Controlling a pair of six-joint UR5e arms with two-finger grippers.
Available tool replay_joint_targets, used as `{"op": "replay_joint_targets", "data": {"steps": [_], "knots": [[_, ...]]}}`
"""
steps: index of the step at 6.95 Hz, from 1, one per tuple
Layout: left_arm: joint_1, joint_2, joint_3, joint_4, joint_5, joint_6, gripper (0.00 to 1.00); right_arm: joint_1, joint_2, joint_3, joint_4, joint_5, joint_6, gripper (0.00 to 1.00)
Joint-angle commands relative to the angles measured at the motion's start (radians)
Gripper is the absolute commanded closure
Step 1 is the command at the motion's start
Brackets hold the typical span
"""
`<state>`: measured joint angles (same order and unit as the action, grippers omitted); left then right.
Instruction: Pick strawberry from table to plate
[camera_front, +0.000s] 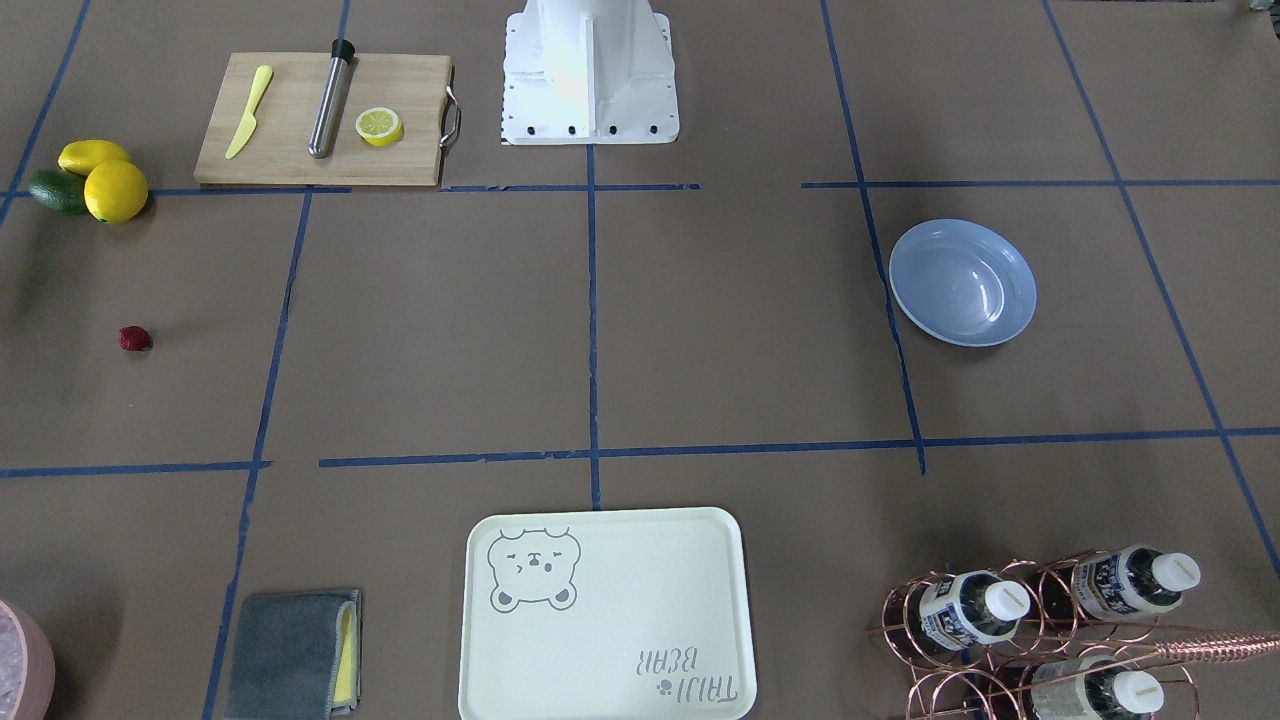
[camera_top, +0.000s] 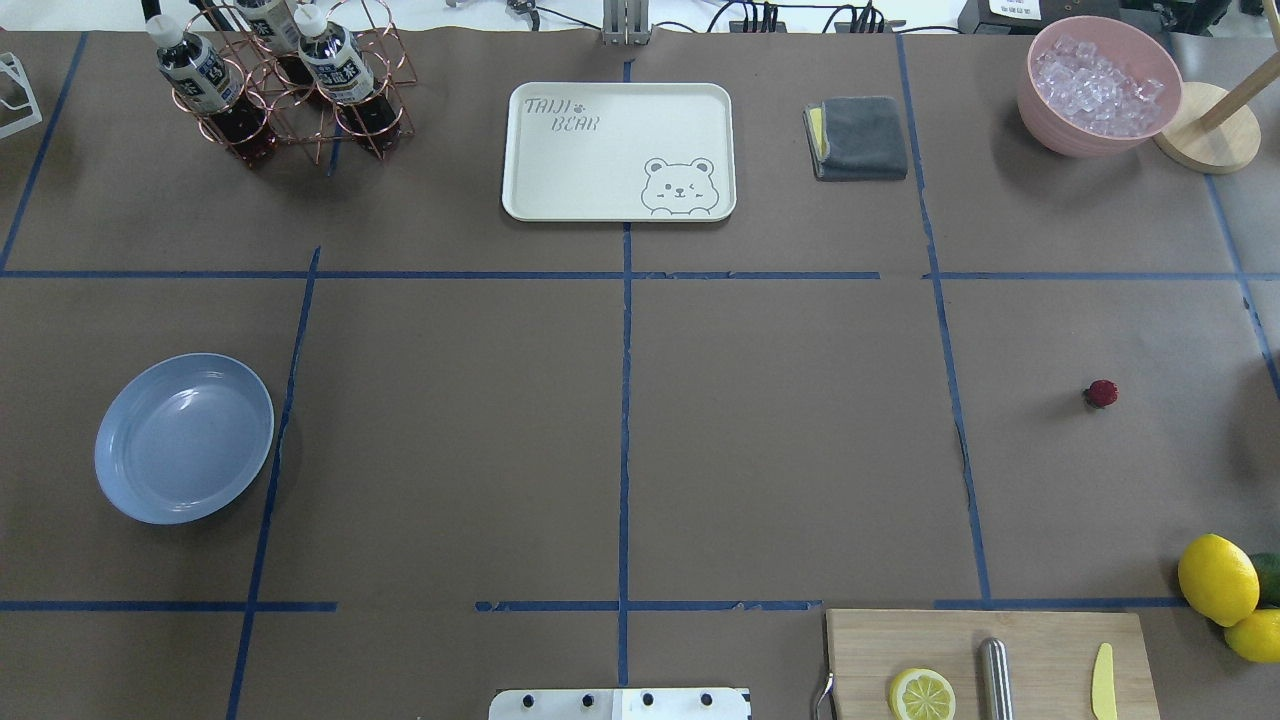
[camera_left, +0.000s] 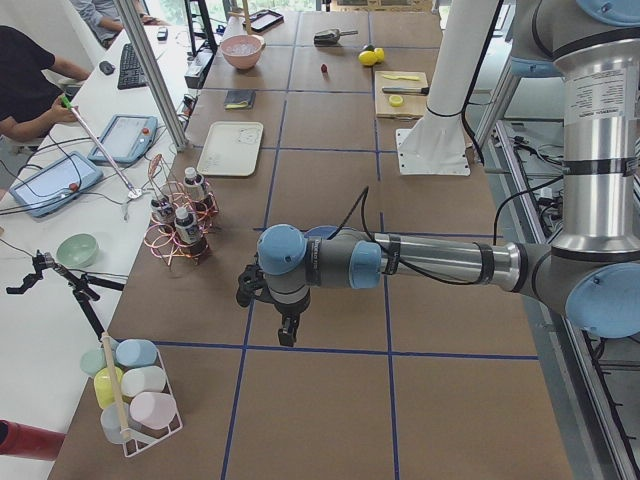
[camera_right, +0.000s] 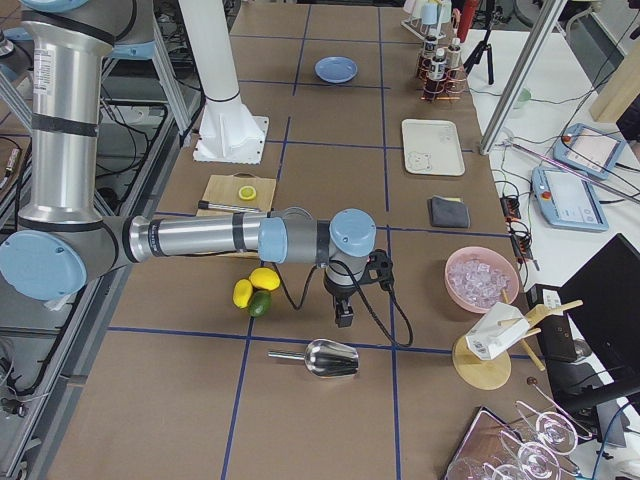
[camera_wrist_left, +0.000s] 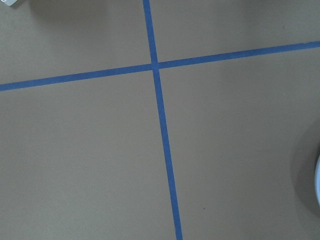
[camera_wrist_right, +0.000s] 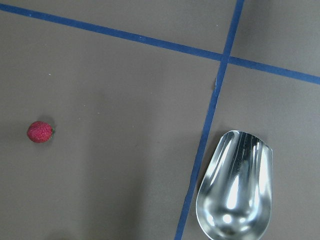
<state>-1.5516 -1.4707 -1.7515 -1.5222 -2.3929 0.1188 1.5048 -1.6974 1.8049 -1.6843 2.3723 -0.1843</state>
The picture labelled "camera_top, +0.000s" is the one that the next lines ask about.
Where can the red strawberry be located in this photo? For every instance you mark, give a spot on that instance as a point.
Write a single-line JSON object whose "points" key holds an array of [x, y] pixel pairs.
{"points": [[1101, 394]]}

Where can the blue round plate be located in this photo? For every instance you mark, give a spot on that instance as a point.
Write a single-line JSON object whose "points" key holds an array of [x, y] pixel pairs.
{"points": [[184, 439]]}

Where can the cream bear tray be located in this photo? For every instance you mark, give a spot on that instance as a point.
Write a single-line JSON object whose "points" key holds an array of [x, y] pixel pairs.
{"points": [[619, 152]]}

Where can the grey folded cloth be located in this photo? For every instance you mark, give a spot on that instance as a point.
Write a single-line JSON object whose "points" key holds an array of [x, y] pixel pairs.
{"points": [[856, 139]]}

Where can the tea bottle middle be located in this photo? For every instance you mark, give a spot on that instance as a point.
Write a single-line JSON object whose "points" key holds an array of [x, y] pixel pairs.
{"points": [[334, 59]]}

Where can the tea bottle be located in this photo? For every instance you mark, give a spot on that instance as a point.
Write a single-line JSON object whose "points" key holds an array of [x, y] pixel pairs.
{"points": [[334, 59], [211, 88], [272, 24]]}

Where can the half lemon slice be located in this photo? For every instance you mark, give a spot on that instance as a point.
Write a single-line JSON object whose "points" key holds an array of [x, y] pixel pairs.
{"points": [[921, 693]]}

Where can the tea bottle back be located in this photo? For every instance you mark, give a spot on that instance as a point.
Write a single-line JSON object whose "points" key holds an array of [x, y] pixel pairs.
{"points": [[272, 24]]}

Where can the pink bowl of ice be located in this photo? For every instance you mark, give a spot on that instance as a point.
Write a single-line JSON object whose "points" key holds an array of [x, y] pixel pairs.
{"points": [[1094, 86]]}

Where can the tea bottle front left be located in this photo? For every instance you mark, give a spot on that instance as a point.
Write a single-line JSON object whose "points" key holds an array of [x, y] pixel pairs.
{"points": [[211, 88]]}

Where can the yellow plastic knife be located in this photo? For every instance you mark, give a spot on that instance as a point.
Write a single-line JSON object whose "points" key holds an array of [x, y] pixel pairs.
{"points": [[1103, 688]]}

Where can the large yellow lemon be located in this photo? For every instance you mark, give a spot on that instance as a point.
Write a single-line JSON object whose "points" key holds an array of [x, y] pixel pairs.
{"points": [[1218, 580]]}

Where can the green lime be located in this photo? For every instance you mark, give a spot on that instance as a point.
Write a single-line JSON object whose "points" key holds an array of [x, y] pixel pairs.
{"points": [[1266, 565]]}

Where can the small yellow lemon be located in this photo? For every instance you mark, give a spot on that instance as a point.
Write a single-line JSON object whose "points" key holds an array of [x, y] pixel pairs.
{"points": [[1256, 638]]}

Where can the aluminium frame post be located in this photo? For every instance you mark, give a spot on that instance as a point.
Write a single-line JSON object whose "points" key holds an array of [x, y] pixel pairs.
{"points": [[626, 22]]}

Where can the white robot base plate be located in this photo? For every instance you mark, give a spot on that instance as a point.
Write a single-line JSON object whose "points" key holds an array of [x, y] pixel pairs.
{"points": [[623, 703]]}

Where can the copper wire bottle rack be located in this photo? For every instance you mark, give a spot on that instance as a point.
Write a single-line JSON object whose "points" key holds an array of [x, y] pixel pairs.
{"points": [[298, 123]]}

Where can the white wire cup rack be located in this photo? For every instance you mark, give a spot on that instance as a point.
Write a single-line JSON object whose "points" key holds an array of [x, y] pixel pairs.
{"points": [[19, 106]]}

